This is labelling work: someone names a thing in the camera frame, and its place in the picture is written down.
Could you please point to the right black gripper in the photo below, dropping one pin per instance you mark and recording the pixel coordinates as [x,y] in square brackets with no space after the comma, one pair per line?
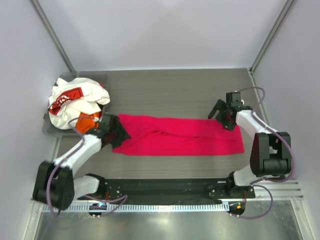
[220,106]

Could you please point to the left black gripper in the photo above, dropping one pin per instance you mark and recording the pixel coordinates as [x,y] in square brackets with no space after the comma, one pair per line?
[122,135]

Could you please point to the pink t shirt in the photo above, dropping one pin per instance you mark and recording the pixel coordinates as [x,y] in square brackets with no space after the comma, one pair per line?
[166,136]

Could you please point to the white t shirt red print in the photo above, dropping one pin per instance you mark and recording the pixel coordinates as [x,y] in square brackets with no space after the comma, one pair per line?
[69,99]

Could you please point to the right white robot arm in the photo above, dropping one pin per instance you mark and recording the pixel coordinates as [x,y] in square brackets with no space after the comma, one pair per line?
[271,156]

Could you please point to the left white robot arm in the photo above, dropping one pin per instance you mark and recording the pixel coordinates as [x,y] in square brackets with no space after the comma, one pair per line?
[55,183]

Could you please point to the orange t shirt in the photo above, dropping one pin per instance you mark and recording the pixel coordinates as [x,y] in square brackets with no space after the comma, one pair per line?
[85,122]

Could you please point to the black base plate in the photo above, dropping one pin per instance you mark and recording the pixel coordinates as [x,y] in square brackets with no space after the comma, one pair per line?
[179,191]

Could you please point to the right aluminium frame post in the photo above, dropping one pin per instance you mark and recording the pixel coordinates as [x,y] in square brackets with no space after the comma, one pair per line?
[280,19]

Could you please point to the aluminium frame post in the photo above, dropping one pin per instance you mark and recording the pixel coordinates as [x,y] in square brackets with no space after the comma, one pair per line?
[280,19]
[53,36]

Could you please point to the white slotted cable duct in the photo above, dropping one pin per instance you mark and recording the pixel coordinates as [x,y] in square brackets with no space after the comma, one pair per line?
[99,207]

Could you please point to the aluminium front rail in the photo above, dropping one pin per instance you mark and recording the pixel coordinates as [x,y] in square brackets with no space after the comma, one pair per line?
[280,191]

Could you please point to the left aluminium frame post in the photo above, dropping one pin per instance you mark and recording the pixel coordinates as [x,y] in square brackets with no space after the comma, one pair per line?
[53,36]

